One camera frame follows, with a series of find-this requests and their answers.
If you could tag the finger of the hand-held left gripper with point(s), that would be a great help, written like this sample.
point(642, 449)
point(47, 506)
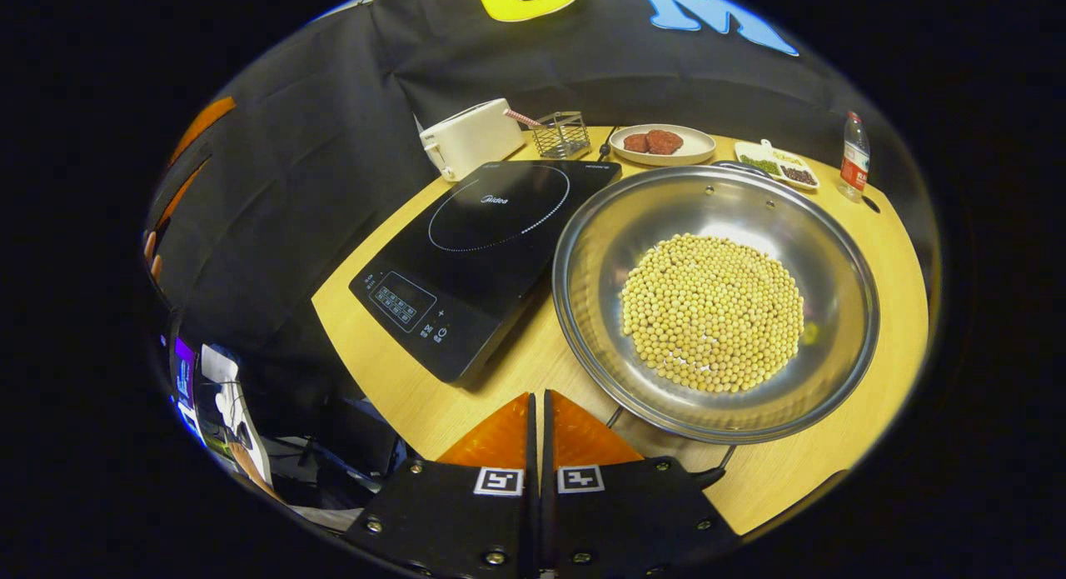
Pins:
point(183, 194)
point(204, 125)

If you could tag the clear water bottle red label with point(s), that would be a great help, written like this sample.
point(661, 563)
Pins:
point(854, 162)

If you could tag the black induction cooktop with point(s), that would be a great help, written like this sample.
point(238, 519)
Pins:
point(491, 254)

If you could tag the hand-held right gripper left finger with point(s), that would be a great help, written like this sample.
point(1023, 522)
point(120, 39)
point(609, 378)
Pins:
point(454, 512)

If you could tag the white toaster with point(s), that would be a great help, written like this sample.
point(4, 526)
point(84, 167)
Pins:
point(475, 139)

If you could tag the white divided bean dish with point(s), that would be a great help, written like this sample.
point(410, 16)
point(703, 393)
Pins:
point(779, 167)

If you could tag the purple lit screen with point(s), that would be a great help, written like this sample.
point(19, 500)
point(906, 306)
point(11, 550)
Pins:
point(183, 379)

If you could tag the pile of soybeans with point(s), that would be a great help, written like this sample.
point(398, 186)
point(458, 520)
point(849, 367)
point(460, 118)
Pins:
point(712, 312)

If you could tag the white round plate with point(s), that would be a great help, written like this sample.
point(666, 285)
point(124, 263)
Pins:
point(699, 150)

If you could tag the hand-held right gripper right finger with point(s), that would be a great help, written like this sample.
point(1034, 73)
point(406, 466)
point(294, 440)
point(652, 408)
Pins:
point(625, 512)

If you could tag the black table grommet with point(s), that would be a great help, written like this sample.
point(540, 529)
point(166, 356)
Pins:
point(871, 204)

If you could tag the pink striped straw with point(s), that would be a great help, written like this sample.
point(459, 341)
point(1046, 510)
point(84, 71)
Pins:
point(523, 118)

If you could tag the stainless steel pot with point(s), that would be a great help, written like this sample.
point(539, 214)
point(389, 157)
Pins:
point(600, 254)

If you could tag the red raw meat slice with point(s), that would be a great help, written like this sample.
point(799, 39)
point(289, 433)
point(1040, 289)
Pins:
point(665, 142)
point(635, 143)

